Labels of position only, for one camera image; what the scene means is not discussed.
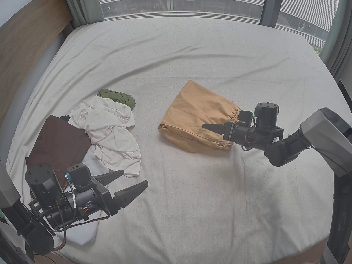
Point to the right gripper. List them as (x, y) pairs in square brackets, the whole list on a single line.
[(236, 132)]

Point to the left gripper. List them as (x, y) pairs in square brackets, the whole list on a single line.
[(93, 198)]

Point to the tan shorts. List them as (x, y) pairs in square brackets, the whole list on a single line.
[(192, 120)]

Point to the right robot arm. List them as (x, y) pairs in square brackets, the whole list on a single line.
[(316, 136)]

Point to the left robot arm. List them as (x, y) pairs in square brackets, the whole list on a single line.
[(41, 186)]

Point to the bed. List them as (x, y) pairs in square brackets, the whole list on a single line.
[(206, 188)]

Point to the pale grey garment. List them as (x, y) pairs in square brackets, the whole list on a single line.
[(95, 161)]

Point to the cream garment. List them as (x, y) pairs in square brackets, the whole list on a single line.
[(110, 131)]

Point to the brown garment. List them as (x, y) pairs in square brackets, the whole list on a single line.
[(60, 144)]

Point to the black garment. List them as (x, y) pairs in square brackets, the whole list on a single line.
[(65, 118)]

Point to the olive green garment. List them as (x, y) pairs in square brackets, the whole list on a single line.
[(118, 96)]

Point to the grey-green curtain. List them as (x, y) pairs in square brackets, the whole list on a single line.
[(82, 1), (339, 37)]

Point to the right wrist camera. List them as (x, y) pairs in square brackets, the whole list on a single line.
[(244, 117)]

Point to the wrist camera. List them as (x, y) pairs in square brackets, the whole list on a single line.
[(244, 117), (79, 175)]

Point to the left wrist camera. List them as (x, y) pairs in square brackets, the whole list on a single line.
[(79, 175)]

